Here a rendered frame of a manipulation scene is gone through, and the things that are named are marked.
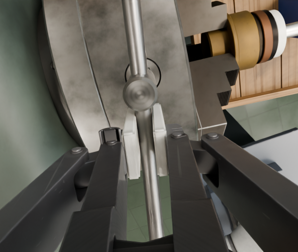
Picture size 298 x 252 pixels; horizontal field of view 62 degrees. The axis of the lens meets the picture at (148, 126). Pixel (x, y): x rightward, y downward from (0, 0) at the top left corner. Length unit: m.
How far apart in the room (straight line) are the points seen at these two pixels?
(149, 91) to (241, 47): 0.24
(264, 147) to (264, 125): 0.89
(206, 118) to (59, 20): 0.19
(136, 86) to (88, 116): 0.11
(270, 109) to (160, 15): 1.57
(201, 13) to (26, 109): 0.25
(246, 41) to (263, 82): 0.31
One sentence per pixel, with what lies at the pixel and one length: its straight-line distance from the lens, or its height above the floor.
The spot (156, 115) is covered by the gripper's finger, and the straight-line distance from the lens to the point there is 0.17.
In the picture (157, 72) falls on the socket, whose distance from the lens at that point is 0.24.
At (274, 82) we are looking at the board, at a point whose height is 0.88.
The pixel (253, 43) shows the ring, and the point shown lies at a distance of 0.38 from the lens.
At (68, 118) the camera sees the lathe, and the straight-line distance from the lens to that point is 0.32.
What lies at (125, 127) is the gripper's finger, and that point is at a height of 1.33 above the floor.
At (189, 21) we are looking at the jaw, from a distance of 0.37.
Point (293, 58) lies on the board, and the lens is 0.69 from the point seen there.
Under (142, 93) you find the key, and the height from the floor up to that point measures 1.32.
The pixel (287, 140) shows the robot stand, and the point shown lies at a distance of 0.95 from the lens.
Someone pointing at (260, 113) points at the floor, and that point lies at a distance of 1.76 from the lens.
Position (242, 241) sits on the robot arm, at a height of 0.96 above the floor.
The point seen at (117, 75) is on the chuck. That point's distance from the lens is 0.24.
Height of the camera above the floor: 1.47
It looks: 66 degrees down
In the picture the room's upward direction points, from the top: 175 degrees clockwise
